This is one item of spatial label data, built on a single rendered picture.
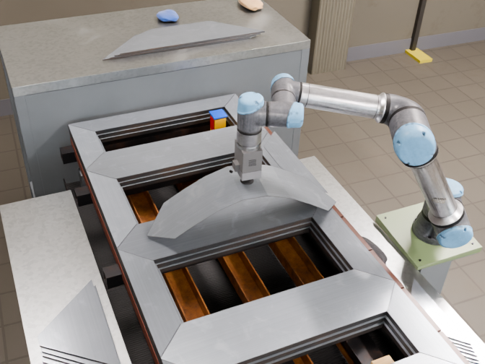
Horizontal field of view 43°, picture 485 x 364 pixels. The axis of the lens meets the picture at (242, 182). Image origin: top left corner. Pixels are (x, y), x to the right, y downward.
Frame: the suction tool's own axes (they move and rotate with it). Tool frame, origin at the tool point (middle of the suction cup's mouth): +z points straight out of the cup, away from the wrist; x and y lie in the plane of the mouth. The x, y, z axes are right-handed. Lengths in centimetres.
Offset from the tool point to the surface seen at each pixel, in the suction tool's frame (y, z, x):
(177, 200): -6.4, 7.2, -21.6
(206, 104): -77, 16, 7
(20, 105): -77, 5, -68
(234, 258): -1.3, 34.0, -3.0
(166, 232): 3.7, 10.9, -27.5
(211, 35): -100, -5, 16
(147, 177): -34.6, 17.3, -26.5
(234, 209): -6.4, 15.7, -1.9
